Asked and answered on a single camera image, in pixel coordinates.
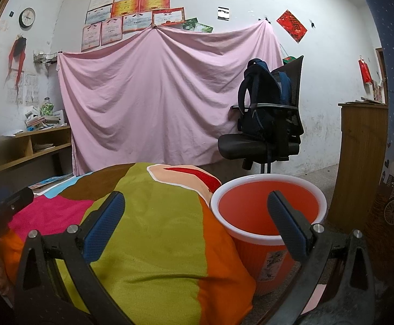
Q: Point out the white cardboard box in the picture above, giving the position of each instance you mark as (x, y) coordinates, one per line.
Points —
(59, 116)

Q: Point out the green landscape photo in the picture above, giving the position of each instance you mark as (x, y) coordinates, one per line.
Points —
(189, 24)
(204, 28)

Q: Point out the red black wall ornament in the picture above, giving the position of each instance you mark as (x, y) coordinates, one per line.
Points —
(17, 50)

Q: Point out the blue printed curtain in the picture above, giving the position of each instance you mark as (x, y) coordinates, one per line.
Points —
(393, 74)

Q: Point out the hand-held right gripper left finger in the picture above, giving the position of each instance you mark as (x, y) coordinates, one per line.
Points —
(103, 226)

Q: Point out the person's left hand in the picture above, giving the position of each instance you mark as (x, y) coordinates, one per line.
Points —
(2, 284)

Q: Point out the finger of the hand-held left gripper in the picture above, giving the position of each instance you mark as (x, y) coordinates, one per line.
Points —
(19, 199)

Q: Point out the wooden cabinet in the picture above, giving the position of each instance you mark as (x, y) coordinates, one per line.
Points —
(359, 162)

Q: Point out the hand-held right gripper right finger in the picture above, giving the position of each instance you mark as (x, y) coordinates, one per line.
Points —
(286, 226)

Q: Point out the black white wall picture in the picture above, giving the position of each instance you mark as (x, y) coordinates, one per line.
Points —
(223, 13)

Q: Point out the colourful patchwork blanket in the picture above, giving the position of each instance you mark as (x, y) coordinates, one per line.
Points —
(149, 230)

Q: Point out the orange plastic bucket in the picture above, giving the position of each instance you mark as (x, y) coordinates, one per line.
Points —
(251, 210)

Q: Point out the colourful children's book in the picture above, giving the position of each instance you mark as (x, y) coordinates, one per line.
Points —
(51, 181)

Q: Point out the loose shelf papers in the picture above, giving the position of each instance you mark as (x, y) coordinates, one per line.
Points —
(44, 147)

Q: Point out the pink hanging sheet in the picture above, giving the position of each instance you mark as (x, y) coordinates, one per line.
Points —
(156, 101)

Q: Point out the black office chair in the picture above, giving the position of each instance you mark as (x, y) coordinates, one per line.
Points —
(251, 145)

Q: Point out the wooden shelf unit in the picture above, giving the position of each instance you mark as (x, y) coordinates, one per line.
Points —
(48, 138)

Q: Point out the wooden door frame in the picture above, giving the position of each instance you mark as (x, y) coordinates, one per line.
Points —
(381, 74)

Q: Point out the red hanging bag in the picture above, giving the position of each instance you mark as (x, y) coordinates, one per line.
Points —
(365, 71)

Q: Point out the paper wall calendar sheets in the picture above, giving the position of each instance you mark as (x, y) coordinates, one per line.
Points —
(29, 89)

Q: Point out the group of wall certificates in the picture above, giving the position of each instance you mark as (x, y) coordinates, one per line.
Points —
(132, 10)

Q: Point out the glass candy jar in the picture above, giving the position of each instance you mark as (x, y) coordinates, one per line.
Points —
(47, 108)

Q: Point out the stack of books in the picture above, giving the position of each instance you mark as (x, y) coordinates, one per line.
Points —
(43, 122)

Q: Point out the round wall clock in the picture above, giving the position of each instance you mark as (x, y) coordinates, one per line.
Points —
(27, 17)

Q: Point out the red wall poster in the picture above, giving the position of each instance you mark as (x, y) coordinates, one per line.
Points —
(291, 25)

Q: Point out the black blue backpack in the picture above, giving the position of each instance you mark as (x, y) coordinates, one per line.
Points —
(261, 101)

